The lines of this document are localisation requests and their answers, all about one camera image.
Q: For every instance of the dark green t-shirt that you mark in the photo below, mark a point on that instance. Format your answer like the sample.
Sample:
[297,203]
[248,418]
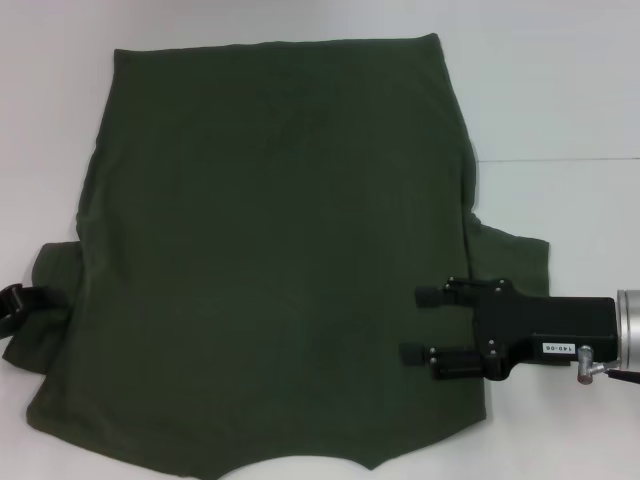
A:
[280,225]

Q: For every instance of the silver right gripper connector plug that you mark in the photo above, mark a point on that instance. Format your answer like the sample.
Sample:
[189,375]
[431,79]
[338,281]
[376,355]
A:
[587,365]

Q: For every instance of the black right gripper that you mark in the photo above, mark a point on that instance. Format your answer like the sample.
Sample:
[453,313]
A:
[545,325]

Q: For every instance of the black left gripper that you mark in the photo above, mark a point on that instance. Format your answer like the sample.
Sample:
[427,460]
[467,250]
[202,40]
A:
[5,320]

